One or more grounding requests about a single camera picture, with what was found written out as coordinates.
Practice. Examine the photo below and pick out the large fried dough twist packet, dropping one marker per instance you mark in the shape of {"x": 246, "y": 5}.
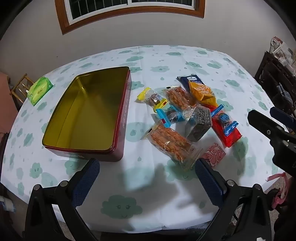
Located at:
{"x": 168, "y": 142}

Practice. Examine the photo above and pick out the yellow candy packet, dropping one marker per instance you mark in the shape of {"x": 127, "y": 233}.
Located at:
{"x": 148, "y": 95}

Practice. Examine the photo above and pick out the small wooden chair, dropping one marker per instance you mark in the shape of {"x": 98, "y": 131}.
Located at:
{"x": 19, "y": 89}

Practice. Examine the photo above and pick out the pink ribbon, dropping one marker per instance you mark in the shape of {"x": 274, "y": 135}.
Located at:
{"x": 283, "y": 183}

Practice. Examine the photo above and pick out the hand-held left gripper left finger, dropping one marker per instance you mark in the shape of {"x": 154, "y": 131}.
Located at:
{"x": 87, "y": 180}

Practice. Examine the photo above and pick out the brown board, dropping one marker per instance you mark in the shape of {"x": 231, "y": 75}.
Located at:
{"x": 4, "y": 104}

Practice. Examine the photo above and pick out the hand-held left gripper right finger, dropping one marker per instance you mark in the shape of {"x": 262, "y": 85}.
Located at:
{"x": 207, "y": 180}

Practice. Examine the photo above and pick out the blue chocolate candy packet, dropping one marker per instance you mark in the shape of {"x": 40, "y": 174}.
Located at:
{"x": 172, "y": 115}

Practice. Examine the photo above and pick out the dark wooden shelf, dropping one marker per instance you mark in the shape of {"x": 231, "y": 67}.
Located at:
{"x": 270, "y": 74}

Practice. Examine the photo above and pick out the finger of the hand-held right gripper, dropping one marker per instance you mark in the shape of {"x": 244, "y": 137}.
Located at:
{"x": 283, "y": 118}
{"x": 261, "y": 121}

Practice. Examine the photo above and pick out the navy cracker packet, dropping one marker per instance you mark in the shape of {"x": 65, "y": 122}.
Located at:
{"x": 187, "y": 80}

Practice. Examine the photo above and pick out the pile of newspapers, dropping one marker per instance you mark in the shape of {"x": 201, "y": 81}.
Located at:
{"x": 283, "y": 51}

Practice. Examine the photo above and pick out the cloud print tablecloth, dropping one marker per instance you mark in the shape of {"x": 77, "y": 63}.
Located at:
{"x": 161, "y": 58}

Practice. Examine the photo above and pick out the brown wooden window frame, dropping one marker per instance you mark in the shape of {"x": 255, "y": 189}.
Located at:
{"x": 63, "y": 18}

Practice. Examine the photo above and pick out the red snack packet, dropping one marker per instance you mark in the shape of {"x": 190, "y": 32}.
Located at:
{"x": 225, "y": 136}

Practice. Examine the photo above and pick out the red tin box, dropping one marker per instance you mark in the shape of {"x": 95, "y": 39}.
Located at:
{"x": 87, "y": 111}

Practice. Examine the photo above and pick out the green tissue pack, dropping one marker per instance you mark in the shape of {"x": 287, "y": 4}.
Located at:
{"x": 40, "y": 90}

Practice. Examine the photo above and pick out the dark sesame bar packet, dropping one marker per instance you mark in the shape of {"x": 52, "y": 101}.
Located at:
{"x": 200, "y": 122}

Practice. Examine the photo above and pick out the pink patterned snack packet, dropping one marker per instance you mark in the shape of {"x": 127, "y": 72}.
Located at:
{"x": 214, "y": 154}

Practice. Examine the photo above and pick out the orange snack packet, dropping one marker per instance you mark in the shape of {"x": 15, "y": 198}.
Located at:
{"x": 201, "y": 91}

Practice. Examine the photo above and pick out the clear dough twist packet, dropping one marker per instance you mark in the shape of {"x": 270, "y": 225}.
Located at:
{"x": 179, "y": 98}

